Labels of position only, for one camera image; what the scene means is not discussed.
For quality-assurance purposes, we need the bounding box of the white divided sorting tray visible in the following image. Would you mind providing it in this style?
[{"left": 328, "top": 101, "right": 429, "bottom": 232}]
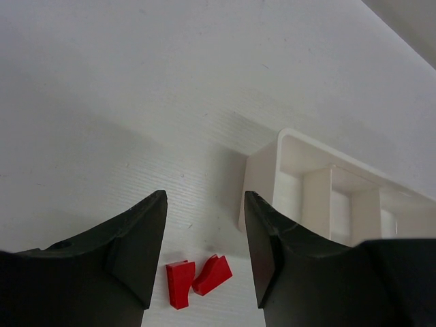
[{"left": 243, "top": 128, "right": 435, "bottom": 246}]

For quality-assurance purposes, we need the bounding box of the red curved lego piece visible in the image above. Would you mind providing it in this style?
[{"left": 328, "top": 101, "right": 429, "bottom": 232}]
[{"left": 192, "top": 255, "right": 233, "bottom": 296}]

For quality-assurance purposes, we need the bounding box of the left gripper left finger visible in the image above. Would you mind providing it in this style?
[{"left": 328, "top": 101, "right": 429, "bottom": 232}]
[{"left": 1, "top": 190, "right": 168, "bottom": 326}]

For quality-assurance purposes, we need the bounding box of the red slope lego brick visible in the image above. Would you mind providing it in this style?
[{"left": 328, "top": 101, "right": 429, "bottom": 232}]
[{"left": 166, "top": 260, "right": 196, "bottom": 310}]

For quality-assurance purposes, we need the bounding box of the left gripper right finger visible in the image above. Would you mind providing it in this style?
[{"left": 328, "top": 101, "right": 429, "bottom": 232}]
[{"left": 244, "top": 191, "right": 435, "bottom": 326}]

